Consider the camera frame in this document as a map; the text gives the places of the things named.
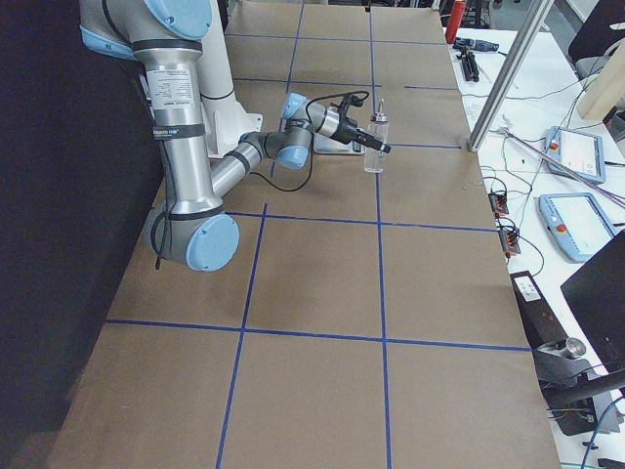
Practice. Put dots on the black box with label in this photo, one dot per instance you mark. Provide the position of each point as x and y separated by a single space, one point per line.
540 323

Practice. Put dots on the teach pendant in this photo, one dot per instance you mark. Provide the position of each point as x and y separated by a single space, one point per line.
577 224
577 151

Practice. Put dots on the blue patterned cloth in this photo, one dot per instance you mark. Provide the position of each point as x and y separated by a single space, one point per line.
475 45

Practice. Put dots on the glass sauce bottle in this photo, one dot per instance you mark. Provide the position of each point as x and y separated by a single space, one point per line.
378 128

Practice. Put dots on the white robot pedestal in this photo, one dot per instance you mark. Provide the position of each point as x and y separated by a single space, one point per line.
225 118

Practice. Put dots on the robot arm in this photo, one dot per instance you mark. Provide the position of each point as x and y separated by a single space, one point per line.
190 226

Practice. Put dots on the silver kitchen scale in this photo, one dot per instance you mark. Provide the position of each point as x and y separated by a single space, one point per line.
325 145

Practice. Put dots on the far teach pendant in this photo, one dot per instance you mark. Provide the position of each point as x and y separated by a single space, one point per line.
577 151

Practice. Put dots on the aluminium frame post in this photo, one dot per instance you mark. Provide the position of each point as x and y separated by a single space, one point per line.
535 17

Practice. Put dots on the red cylinder bottle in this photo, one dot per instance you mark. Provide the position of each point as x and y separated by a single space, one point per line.
454 21

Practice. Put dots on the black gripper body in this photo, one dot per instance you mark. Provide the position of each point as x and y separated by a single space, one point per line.
350 132

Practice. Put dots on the black folded tripod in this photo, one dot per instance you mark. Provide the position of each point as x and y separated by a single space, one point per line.
469 65

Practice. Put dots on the near teach pendant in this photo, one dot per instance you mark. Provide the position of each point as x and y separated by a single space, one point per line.
577 224

